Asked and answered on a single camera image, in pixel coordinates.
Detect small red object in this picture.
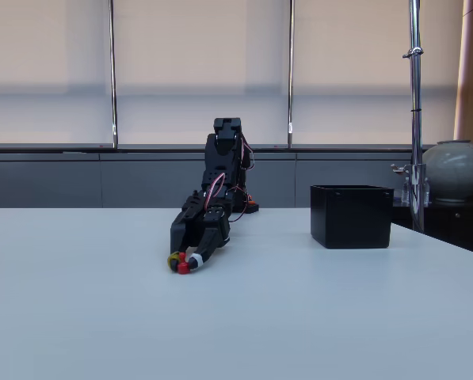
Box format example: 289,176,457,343
177,252,192,276

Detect black robot base, orange clamps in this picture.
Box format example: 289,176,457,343
243,193,261,215

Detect black open box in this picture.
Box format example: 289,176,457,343
310,184,395,250

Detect grey window sill cabinet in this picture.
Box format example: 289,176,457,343
0,143,436,209

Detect chrome window mullion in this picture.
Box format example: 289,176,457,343
108,0,120,150
286,0,297,149

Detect beige roller blind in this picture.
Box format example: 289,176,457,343
293,0,463,146
0,0,112,146
116,0,290,146

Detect metal pole clamp with wingnut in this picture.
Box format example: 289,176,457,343
390,161,428,188

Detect chrome stand pole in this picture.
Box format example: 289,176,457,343
402,0,427,233

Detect dark low sideboard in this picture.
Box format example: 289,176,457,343
390,199,473,258

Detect grey-green ceramic vase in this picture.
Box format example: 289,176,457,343
422,139,473,203

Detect thin black cable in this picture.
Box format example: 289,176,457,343
224,185,250,223

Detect red white gripper servo cable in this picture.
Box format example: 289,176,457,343
203,172,227,211

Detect red white arm servo cable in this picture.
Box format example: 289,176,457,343
239,135,257,172

